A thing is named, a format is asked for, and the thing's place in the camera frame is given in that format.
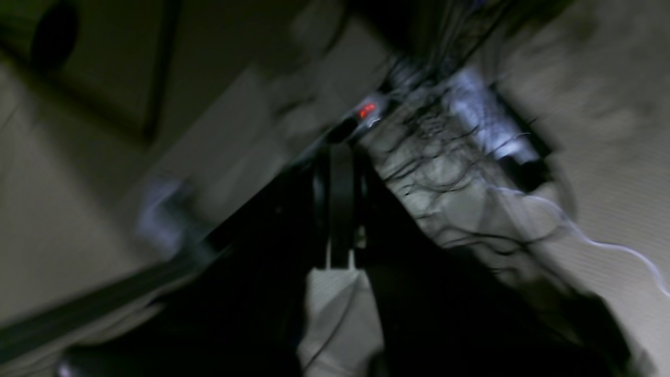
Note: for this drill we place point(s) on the white power strip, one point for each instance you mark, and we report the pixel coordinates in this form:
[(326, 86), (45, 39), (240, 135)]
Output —
[(444, 134)]

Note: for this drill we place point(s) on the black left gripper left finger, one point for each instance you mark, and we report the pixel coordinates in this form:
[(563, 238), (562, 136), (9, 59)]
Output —
[(244, 315)]

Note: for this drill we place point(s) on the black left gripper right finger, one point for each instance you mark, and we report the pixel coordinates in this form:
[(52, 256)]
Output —
[(444, 313)]

